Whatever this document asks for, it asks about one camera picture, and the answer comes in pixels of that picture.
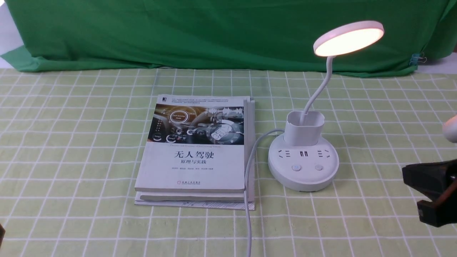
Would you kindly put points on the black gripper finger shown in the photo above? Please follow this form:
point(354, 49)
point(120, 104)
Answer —
point(430, 179)
point(438, 213)

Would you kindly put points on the white desk lamp with base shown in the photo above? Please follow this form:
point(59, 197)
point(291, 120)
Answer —
point(300, 158)

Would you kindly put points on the teal binder clip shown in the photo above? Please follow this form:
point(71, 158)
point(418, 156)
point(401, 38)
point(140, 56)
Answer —
point(417, 59)

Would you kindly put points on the green backdrop cloth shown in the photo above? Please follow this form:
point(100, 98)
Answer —
point(71, 35)

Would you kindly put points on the top book with car cover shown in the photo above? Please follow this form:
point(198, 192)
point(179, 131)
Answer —
point(194, 164)

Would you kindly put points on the green checkered tablecloth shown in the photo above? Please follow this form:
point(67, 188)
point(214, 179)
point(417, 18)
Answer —
point(71, 145)

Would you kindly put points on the dark object at left edge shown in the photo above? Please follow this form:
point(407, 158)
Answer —
point(2, 234)

